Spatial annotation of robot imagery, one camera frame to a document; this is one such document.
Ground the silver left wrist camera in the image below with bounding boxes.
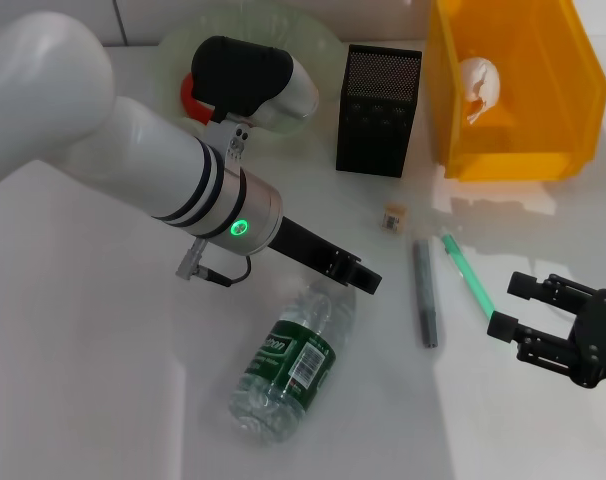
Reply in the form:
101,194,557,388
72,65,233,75
190,35,320,164

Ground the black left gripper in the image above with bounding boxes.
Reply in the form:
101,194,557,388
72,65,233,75
270,215,383,296

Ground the white paper ball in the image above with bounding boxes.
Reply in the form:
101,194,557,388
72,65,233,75
460,56,502,125

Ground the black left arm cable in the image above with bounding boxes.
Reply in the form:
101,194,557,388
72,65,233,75
176,237,254,288

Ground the small tan barcode eraser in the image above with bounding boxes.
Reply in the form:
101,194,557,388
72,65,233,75
381,202,407,232

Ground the grey marker pen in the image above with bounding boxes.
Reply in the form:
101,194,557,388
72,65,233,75
412,238,439,350

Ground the green-label water bottle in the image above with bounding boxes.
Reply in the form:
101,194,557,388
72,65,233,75
227,279,358,444

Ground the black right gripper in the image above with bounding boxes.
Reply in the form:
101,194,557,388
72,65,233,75
486,271,606,389

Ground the black mesh pen holder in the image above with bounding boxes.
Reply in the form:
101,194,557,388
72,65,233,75
335,43,423,179

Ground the green glass fruit plate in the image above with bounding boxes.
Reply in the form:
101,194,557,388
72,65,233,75
155,4,345,139

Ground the yellow plastic bin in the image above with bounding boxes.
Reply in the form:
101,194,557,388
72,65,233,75
425,0,606,182

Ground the red-orange fruit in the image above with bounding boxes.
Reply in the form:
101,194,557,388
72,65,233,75
180,72,215,126

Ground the green pen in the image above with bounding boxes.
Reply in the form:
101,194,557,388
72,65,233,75
440,233,497,321

